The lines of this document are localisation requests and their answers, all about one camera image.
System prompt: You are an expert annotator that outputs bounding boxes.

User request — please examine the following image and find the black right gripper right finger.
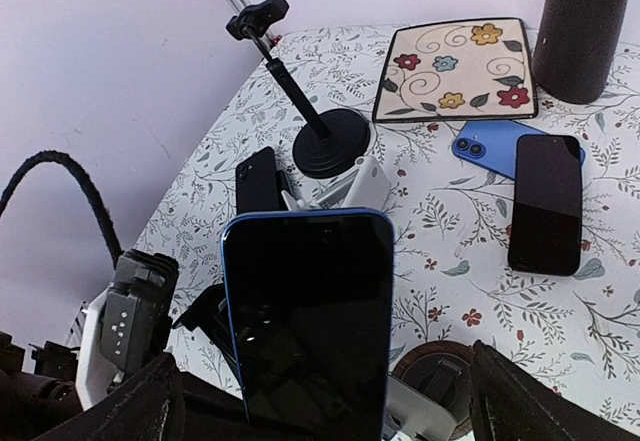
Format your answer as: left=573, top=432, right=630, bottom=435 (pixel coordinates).
left=469, top=340, right=639, bottom=441

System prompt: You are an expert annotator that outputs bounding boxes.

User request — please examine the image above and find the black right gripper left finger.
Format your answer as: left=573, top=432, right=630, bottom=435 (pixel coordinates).
left=38, top=353, right=185, bottom=441

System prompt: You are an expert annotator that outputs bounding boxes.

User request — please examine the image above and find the dark grey folding phone stand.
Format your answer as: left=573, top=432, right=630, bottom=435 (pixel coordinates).
left=382, top=354, right=472, bottom=440

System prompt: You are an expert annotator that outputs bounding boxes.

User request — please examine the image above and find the blue edged black phone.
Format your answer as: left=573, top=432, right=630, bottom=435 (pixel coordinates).
left=221, top=208, right=394, bottom=440

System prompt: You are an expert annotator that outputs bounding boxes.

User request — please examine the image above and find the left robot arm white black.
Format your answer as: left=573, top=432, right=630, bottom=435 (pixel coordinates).
left=1, top=332, right=100, bottom=440

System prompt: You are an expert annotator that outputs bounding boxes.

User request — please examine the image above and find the black phone near blue phone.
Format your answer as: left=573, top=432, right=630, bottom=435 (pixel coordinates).
left=507, top=135, right=583, bottom=276

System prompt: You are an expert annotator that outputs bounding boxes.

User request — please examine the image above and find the grey folding stand left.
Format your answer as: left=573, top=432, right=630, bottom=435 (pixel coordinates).
left=280, top=156, right=391, bottom=211

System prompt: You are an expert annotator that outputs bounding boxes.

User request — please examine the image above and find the blue phone face down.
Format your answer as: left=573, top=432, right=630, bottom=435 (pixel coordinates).
left=451, top=119, right=587, bottom=181

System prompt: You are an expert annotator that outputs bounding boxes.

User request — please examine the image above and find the black tall phone holder stand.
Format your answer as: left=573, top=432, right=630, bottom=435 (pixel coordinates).
left=226, top=0, right=370, bottom=179

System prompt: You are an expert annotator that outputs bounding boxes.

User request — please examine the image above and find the floral square ceramic plate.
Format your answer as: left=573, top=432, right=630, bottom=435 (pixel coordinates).
left=372, top=17, right=538, bottom=123

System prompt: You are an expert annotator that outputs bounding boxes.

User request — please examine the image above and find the black cylindrical speaker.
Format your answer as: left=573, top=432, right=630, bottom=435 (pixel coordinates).
left=532, top=0, right=628, bottom=105

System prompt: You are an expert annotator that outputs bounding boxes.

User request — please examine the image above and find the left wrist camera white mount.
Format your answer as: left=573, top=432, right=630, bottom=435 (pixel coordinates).
left=75, top=249, right=179, bottom=411

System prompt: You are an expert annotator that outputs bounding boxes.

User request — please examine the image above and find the black braided left cable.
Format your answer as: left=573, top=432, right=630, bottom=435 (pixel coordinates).
left=0, top=149, right=124, bottom=262

